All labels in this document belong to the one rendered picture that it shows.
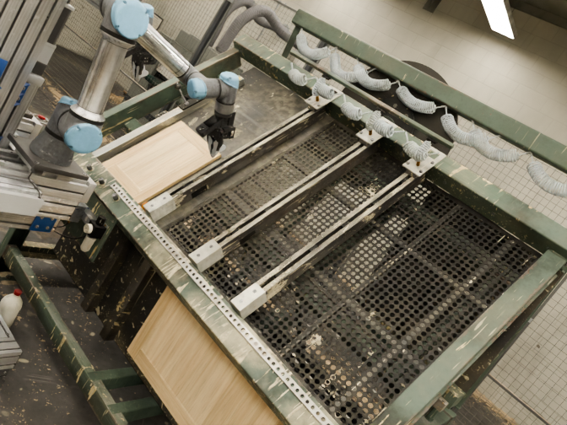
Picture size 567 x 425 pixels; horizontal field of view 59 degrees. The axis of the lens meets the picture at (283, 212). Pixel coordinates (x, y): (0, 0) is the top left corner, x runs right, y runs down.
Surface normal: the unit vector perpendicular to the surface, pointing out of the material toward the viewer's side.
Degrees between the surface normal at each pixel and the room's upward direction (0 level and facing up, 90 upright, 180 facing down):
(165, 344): 90
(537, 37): 90
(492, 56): 90
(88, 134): 97
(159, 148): 50
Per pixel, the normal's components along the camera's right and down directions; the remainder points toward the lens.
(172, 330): -0.54, -0.16
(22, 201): 0.67, 0.56
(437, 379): -0.07, -0.65
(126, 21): 0.59, 0.40
